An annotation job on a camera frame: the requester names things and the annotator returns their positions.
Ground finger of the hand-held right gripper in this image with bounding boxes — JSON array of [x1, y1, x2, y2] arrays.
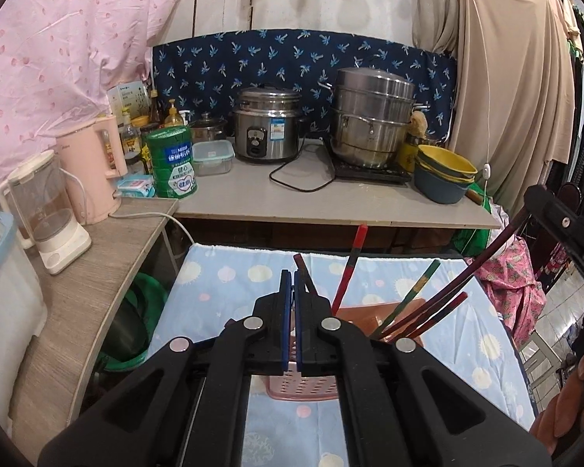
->
[[523, 185, 584, 303]]

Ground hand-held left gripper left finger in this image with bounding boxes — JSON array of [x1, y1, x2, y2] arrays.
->
[[38, 270, 293, 467]]

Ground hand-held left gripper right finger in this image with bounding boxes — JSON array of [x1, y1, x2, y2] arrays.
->
[[294, 270, 553, 467]]

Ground red chopstick with dark band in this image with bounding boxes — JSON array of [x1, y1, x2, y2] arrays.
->
[[330, 224, 369, 317]]

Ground pink perforated utensil holder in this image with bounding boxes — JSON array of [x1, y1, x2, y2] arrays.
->
[[265, 304, 405, 402]]

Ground green chopstick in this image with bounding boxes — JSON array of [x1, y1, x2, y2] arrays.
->
[[372, 259, 441, 340]]

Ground person's right hand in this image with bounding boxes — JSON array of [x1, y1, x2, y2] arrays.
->
[[535, 348, 584, 453]]

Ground pink floral cloth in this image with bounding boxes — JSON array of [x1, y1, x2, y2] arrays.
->
[[477, 204, 548, 346]]

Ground blue planet-print blanket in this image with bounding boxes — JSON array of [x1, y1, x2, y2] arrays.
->
[[146, 243, 538, 467]]

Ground green plastic bag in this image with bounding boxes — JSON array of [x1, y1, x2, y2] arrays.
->
[[450, 182, 502, 256]]

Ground blue bowl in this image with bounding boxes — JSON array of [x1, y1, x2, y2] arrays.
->
[[413, 165, 475, 205]]

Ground green plastic basin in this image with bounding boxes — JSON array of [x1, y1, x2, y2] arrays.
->
[[95, 272, 171, 375]]

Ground yellow bowl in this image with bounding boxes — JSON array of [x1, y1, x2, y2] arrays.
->
[[416, 144, 479, 181]]

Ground black induction cooker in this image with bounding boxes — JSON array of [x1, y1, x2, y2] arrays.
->
[[324, 143, 413, 186]]

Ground beige curtain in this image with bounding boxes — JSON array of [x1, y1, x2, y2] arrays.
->
[[413, 0, 577, 205]]

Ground clear food container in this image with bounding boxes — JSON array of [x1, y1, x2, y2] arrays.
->
[[191, 140, 235, 177]]

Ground green tin can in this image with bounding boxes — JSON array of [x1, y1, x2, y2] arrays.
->
[[147, 126, 201, 200]]

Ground silver rice cooker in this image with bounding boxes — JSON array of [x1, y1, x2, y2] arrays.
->
[[231, 85, 306, 162]]

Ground wooden side shelf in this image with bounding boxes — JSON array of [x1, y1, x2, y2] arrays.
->
[[10, 197, 179, 441]]

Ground blue tissue pack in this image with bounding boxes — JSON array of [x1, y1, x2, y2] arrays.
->
[[116, 175, 157, 199]]

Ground small pot with glass lid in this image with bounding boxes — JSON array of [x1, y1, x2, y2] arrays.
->
[[190, 112, 229, 144]]

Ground stainless steel steamer pot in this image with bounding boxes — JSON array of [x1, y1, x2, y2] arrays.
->
[[318, 67, 431, 169]]

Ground yellow soap bottle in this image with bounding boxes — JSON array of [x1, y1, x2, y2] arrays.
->
[[164, 98, 186, 130]]

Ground sauce bottle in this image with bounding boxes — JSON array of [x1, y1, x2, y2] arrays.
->
[[121, 109, 142, 154]]

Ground pink electric kettle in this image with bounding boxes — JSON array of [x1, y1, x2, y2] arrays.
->
[[55, 116, 128, 225]]

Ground navy leaf-print cloth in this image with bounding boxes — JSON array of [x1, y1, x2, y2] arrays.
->
[[151, 28, 459, 144]]

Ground white blender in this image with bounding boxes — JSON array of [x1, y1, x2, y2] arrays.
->
[[0, 151, 93, 276]]

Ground white carton box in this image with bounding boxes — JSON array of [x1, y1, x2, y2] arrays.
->
[[107, 83, 148, 118]]

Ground white plastic storage bin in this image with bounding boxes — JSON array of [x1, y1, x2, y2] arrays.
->
[[0, 175, 49, 419]]

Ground pink dotted curtain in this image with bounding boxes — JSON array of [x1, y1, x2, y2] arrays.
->
[[0, 0, 205, 190]]

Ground white cable with switch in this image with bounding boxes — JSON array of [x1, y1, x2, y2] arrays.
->
[[460, 0, 494, 205]]

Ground black power cable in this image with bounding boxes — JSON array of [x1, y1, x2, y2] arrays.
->
[[269, 148, 336, 191]]

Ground white kettle cable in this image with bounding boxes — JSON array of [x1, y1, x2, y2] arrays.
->
[[108, 209, 196, 246]]

